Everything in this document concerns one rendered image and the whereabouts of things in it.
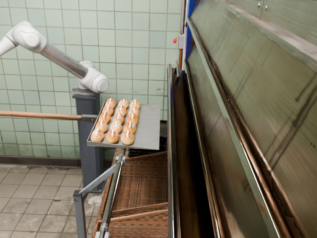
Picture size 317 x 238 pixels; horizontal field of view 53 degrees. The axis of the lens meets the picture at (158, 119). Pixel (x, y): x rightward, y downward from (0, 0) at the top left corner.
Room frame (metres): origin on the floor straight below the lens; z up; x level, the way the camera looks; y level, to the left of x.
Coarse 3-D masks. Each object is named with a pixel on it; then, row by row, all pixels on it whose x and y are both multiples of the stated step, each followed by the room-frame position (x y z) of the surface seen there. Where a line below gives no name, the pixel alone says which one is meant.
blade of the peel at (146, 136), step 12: (144, 108) 1.85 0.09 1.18; (156, 108) 1.86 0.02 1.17; (96, 120) 1.59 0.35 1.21; (144, 120) 1.67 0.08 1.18; (156, 120) 1.68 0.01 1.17; (120, 132) 1.51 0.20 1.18; (144, 132) 1.53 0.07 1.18; (156, 132) 1.53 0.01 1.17; (96, 144) 1.36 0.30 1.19; (108, 144) 1.36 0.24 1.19; (120, 144) 1.38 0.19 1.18; (132, 144) 1.39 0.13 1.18; (144, 144) 1.39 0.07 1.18; (156, 144) 1.40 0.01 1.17
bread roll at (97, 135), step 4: (96, 128) 1.44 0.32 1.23; (92, 132) 1.42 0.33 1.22; (96, 132) 1.40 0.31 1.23; (100, 132) 1.42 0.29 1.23; (92, 136) 1.39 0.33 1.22; (96, 136) 1.38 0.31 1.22; (100, 136) 1.39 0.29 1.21; (92, 140) 1.38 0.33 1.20; (96, 140) 1.37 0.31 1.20; (100, 140) 1.39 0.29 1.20
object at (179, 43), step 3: (177, 36) 2.52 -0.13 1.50; (180, 36) 2.52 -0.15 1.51; (183, 36) 2.52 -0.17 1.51; (177, 39) 2.52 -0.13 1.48; (180, 39) 2.52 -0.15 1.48; (183, 39) 2.52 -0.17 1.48; (177, 42) 2.52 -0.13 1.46; (180, 42) 2.52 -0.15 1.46; (183, 42) 2.52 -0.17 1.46; (177, 45) 2.52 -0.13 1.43; (180, 45) 2.52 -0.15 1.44; (183, 45) 2.52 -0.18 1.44; (177, 48) 2.52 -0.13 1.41; (180, 48) 2.52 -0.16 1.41; (183, 48) 2.52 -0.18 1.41
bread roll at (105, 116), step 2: (104, 112) 1.64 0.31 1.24; (106, 112) 1.64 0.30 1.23; (102, 114) 1.62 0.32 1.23; (104, 114) 1.62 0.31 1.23; (106, 114) 1.62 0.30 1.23; (108, 114) 1.64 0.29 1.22; (100, 116) 1.61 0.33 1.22; (102, 116) 1.60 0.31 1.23; (104, 116) 1.60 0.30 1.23; (106, 116) 1.61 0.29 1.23; (108, 116) 1.62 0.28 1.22; (100, 118) 1.60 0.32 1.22; (102, 118) 1.59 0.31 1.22; (104, 118) 1.59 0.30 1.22; (106, 118) 1.60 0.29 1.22; (108, 118) 1.61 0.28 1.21; (110, 118) 1.63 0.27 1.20; (104, 120) 1.59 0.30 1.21; (106, 120) 1.59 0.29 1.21; (108, 120) 1.60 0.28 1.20; (106, 122) 1.59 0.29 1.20; (108, 122) 1.61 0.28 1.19
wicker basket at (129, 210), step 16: (128, 160) 1.90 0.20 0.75; (160, 160) 1.91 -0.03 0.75; (112, 176) 1.74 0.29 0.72; (128, 176) 1.91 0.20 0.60; (144, 176) 1.91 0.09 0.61; (160, 176) 1.91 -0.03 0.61; (128, 192) 1.74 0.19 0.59; (144, 192) 1.74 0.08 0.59; (160, 192) 1.75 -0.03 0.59; (128, 208) 1.37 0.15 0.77; (144, 208) 1.37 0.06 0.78; (160, 208) 1.37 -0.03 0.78; (144, 224) 1.37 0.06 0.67
